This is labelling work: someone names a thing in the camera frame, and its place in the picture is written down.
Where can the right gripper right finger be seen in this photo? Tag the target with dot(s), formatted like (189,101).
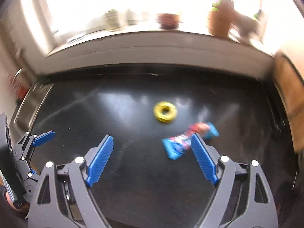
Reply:
(221,173)

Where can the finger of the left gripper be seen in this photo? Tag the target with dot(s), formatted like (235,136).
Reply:
(43,138)

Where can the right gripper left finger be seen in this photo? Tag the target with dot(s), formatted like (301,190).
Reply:
(83,173)

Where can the yellow tape roll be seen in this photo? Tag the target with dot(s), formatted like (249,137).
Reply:
(165,111)

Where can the stainless steel sink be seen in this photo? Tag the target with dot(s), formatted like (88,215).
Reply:
(27,112)

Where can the red blue snack wrapper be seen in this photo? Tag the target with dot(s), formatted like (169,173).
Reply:
(176,146)

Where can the red detergent package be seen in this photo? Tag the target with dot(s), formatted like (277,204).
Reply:
(18,89)

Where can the sink faucet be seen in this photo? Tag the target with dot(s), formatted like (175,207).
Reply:
(21,75)

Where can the wooden cutting board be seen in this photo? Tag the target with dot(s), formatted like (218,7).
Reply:
(289,83)

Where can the brown flower pot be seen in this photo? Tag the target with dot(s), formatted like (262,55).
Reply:
(220,18)

